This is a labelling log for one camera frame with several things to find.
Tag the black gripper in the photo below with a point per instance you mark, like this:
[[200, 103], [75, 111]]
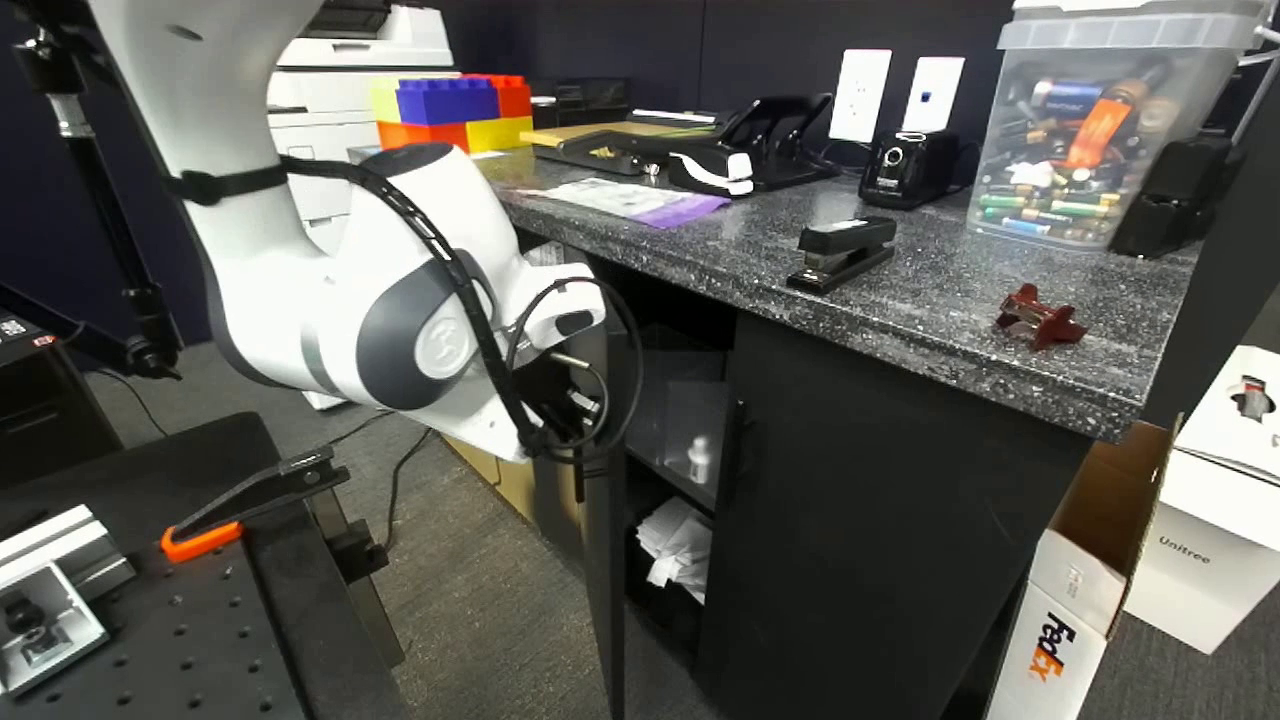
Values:
[[551, 405]]

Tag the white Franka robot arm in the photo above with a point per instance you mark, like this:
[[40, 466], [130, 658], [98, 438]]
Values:
[[333, 294]]

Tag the black cabinet body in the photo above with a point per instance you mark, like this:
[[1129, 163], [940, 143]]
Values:
[[681, 387]]

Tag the plain brown cardboard box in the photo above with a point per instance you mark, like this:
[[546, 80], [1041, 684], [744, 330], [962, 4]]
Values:
[[497, 476]]

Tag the white paper sheet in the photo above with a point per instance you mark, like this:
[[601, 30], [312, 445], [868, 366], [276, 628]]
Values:
[[601, 199]]

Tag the crumpled white plastic bag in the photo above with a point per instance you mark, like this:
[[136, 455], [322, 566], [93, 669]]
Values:
[[679, 547]]

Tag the purple paper sheet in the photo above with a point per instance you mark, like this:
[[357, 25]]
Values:
[[681, 210]]

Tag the black white tape dispenser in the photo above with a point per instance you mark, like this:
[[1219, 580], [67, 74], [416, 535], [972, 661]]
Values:
[[715, 169]]

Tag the yellow toy brick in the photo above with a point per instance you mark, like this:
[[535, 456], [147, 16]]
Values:
[[500, 132]]

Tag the black stapler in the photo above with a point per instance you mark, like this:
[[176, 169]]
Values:
[[842, 250]]

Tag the orange toy brick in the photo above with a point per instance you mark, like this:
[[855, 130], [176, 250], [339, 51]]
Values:
[[423, 132]]

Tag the red toy brick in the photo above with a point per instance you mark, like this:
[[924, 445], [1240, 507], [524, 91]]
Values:
[[514, 94]]

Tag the blue toy brick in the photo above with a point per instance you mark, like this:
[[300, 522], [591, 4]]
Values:
[[444, 103]]

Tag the speckled granite countertop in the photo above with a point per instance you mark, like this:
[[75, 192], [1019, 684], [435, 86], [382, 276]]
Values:
[[906, 285]]

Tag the white office printer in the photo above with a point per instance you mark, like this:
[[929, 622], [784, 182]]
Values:
[[353, 80]]

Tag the black sign holder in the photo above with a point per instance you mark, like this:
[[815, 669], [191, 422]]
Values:
[[913, 167]]

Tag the small red toy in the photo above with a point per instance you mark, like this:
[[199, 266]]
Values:
[[1041, 317]]

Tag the black perforated robot table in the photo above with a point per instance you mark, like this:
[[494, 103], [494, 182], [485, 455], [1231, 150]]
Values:
[[184, 642]]

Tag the black tripod stand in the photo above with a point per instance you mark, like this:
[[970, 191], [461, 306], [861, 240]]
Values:
[[112, 266]]

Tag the white FedEx cardboard box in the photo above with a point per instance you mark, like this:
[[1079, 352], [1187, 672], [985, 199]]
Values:
[[1066, 626]]

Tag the clear plastic storage bin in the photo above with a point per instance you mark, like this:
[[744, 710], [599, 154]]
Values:
[[1107, 127]]

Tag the black hole punch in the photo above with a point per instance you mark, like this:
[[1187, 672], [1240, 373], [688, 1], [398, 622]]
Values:
[[1181, 192]]

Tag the white box with penguin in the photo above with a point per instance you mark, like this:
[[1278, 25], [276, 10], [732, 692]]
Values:
[[1225, 522]]

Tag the white wall outlet plate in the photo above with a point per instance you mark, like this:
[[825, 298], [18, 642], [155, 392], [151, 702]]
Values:
[[934, 94], [861, 94]]

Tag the silver aluminium bracket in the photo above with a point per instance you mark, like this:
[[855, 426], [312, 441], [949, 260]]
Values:
[[55, 603]]

